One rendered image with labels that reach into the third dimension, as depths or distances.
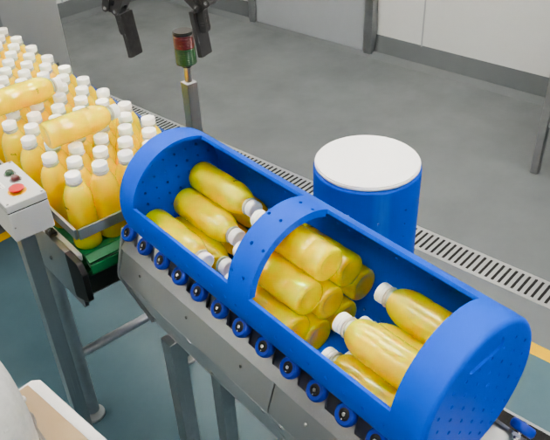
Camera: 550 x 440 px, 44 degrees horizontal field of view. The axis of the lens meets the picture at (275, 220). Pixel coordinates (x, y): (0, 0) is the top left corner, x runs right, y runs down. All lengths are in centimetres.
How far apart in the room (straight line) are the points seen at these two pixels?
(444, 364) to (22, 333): 223
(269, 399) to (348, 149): 75
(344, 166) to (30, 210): 78
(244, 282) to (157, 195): 45
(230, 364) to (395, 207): 59
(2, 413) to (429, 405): 60
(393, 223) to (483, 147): 234
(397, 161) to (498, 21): 297
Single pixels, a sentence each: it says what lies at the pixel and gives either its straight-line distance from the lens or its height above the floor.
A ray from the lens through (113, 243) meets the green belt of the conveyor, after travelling 181.
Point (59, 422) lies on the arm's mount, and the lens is 125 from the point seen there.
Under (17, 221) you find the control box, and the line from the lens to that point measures 169.
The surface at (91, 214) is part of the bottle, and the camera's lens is 175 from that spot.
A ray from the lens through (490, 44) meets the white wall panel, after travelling 477.
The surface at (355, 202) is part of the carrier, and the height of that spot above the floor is 99.
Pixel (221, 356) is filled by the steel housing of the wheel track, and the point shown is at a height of 86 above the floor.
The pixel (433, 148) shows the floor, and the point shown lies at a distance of 401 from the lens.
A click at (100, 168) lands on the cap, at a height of 110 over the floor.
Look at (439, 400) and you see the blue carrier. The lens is 102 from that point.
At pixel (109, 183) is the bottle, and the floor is 106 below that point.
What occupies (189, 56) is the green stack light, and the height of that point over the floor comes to 119.
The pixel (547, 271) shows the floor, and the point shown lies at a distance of 321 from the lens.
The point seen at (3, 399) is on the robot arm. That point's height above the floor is 122.
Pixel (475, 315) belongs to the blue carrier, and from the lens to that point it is 107.
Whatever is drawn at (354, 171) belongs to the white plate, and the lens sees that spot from 175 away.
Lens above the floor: 195
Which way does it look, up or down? 35 degrees down
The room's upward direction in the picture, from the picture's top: 3 degrees counter-clockwise
